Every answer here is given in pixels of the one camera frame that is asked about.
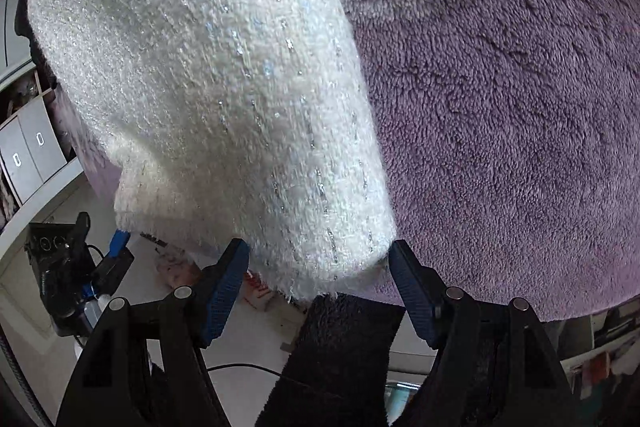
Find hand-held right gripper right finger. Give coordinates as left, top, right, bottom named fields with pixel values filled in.
left=389, top=241, right=583, bottom=427

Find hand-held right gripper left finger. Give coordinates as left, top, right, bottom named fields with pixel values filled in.
left=56, top=238, right=250, bottom=427

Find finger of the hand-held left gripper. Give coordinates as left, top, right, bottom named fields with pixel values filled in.
left=91, top=229, right=136, bottom=294

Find white fuzzy jacket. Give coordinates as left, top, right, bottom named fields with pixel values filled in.
left=12, top=0, right=398, bottom=300

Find dark fuzzy cloth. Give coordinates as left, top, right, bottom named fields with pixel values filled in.
left=255, top=293, right=407, bottom=427

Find white drawer unit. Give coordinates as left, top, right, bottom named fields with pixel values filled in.
left=0, top=72, right=85, bottom=248

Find purple floral blanket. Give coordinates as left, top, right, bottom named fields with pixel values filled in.
left=55, top=0, right=640, bottom=323

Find thin black cable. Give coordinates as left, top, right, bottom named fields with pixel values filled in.
left=207, top=362, right=284, bottom=379

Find braided cable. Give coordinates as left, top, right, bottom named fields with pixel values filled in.
left=0, top=327, right=53, bottom=427

